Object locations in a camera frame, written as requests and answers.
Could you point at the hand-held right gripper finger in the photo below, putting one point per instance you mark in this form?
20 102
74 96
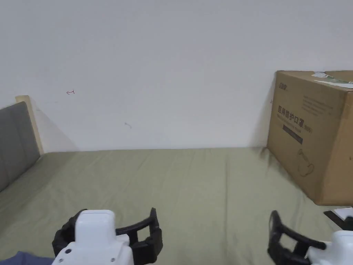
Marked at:
278 248

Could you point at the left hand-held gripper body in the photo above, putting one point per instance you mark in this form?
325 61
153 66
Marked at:
93 243

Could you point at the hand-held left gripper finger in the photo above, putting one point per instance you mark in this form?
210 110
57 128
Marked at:
64 232
150 243

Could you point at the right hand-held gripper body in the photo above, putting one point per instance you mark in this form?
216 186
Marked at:
336 251

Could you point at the black flat device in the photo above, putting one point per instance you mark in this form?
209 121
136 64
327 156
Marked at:
335 216

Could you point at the dark blue garment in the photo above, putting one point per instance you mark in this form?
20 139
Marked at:
24 259

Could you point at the bed with pale green sheet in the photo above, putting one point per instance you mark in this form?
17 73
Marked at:
193 187

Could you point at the brown cardboard carton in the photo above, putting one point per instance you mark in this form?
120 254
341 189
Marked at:
317 154

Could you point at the grey padded headboard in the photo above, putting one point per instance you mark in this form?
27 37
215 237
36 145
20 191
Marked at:
16 143

